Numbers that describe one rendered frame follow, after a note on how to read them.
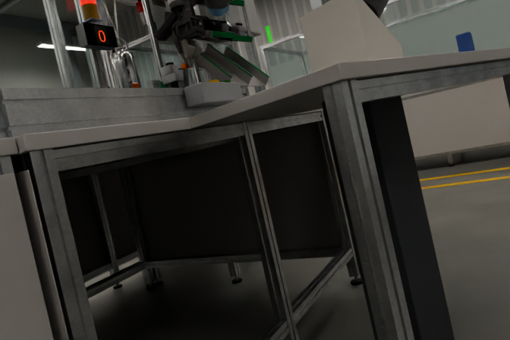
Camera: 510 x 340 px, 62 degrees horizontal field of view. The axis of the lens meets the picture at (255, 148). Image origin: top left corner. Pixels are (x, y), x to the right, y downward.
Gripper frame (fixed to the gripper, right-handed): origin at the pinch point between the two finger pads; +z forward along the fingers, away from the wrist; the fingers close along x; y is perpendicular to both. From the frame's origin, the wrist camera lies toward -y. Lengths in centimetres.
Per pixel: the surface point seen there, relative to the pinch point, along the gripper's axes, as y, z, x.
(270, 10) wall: -346, -279, 860
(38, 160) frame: 17, 26, -73
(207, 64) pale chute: -6.8, -2.8, 21.5
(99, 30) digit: -17.2, -15.2, -19.3
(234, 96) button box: 16.9, 15.3, -3.5
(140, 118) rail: 9.2, 18.4, -38.1
